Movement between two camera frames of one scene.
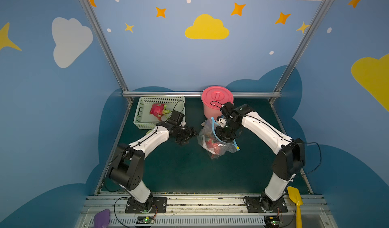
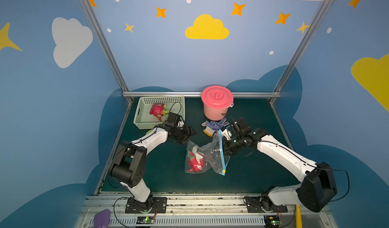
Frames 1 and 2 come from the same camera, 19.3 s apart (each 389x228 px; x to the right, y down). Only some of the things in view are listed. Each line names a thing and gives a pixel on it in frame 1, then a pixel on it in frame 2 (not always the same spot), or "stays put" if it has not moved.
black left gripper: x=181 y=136 stays put
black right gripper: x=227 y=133 -> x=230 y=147
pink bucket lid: x=214 y=97 stays put
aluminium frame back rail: x=197 y=94 stays put
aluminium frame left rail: x=105 y=171 stays put
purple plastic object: x=102 y=219 stays put
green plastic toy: x=214 y=146 -> x=194 y=165
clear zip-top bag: x=208 y=141 -> x=198 y=159
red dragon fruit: x=159 y=110 stays put
